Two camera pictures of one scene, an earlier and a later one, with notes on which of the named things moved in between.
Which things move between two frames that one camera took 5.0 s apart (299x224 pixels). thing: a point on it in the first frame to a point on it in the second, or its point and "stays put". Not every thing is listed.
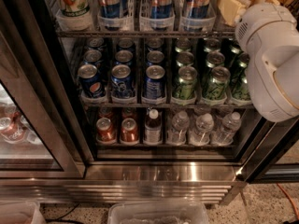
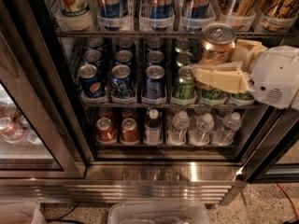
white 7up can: x=75 y=1 stays put
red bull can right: x=197 y=1 stays put
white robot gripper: x=256 y=32 to x=275 y=75
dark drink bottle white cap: x=153 y=130 stays put
